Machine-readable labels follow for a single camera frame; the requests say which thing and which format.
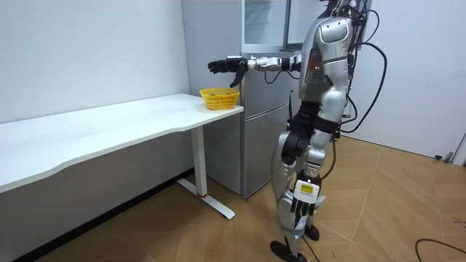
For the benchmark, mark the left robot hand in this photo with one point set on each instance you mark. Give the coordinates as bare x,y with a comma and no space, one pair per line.
306,191

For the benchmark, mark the robot body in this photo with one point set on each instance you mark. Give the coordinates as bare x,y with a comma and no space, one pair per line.
309,82

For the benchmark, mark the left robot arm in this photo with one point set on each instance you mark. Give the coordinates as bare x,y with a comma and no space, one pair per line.
333,72

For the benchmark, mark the white desk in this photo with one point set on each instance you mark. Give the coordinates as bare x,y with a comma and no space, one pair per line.
91,127

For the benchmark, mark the grey fridge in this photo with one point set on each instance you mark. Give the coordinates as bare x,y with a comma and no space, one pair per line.
262,145

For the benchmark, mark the robot legs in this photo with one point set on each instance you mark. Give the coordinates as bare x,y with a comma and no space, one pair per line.
282,174

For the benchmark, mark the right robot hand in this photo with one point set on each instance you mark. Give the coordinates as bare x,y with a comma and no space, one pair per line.
233,64

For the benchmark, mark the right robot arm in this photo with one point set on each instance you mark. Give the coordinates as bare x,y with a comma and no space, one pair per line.
269,62

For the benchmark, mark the yellow plastic basket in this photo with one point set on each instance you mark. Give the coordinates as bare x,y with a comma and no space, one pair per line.
219,100

